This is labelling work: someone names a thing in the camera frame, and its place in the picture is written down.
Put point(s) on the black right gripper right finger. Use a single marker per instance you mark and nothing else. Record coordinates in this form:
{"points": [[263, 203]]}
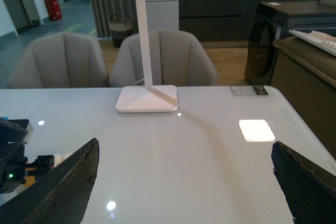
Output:
{"points": [[308, 188]]}

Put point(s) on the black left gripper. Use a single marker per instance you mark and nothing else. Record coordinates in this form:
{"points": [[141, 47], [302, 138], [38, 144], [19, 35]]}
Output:
{"points": [[15, 135]]}

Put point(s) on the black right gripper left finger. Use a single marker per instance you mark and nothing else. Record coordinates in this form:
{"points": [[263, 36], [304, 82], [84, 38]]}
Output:
{"points": [[62, 195]]}

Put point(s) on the yellow two-stud block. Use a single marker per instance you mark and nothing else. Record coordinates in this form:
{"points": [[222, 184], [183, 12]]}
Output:
{"points": [[29, 177]]}

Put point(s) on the beige chair left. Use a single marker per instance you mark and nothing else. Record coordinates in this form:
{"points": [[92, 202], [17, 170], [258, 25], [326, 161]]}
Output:
{"points": [[61, 60]]}

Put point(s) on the beige chair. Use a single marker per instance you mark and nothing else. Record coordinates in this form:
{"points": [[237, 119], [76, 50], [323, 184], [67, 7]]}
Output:
{"points": [[177, 58], [61, 60]]}

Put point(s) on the olive sofa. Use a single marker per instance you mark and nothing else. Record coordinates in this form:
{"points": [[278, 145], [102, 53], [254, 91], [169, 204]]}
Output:
{"points": [[305, 75]]}

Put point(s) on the table label sticker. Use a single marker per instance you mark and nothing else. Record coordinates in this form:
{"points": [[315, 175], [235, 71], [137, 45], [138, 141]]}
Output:
{"points": [[249, 90]]}

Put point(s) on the white desk lamp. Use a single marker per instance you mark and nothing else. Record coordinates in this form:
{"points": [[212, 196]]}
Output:
{"points": [[147, 98]]}

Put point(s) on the red bin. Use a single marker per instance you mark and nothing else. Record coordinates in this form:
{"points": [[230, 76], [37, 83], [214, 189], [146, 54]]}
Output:
{"points": [[53, 9]]}

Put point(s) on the woven laundry basket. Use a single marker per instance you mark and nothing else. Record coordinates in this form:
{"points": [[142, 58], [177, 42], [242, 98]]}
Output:
{"points": [[120, 28]]}

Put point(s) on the white studded board on sofa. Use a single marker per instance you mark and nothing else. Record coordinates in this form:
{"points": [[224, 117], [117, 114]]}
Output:
{"points": [[321, 40]]}

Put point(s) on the black washing machine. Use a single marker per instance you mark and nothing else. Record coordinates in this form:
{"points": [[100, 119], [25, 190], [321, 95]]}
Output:
{"points": [[274, 20]]}

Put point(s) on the beige chair right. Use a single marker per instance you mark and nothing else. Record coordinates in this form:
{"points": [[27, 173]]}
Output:
{"points": [[177, 58]]}

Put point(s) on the white studded base plate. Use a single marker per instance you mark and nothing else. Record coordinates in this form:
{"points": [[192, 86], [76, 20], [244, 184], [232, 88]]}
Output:
{"points": [[47, 161]]}

